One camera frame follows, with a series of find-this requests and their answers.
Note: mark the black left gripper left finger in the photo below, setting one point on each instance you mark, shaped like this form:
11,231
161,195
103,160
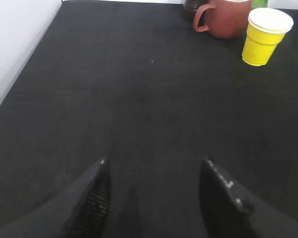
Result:
79,211

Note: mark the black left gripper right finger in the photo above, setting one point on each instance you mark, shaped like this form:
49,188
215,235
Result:
230,210

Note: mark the yellow paper cup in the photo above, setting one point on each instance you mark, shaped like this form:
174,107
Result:
266,29

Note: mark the green sprite bottle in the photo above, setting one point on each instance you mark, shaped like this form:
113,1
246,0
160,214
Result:
259,3

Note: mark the reddish brown ceramic mug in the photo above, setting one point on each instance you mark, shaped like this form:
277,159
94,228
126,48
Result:
223,19

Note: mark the cola bottle red label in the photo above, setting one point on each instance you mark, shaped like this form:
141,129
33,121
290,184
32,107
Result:
190,8

